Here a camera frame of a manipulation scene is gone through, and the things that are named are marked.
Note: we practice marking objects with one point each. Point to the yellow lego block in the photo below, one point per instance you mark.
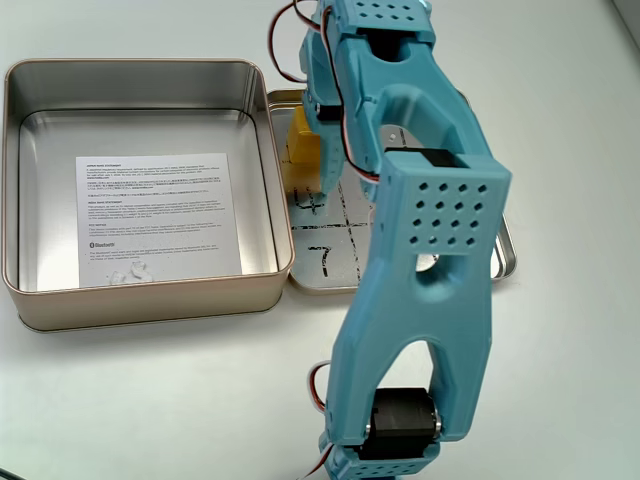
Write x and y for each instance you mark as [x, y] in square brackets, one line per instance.
[300, 147]

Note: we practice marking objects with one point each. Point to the silver tin lid with numbers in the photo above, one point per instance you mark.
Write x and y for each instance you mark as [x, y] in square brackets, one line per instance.
[310, 270]

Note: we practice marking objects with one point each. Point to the white printed paper label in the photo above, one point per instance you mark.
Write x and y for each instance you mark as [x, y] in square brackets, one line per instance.
[150, 225]

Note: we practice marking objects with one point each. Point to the small clear plastic piece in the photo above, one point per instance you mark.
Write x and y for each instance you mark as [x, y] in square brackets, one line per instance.
[135, 272]

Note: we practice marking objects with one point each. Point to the gold square tin box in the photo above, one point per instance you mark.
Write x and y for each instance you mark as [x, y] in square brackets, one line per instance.
[50, 300]

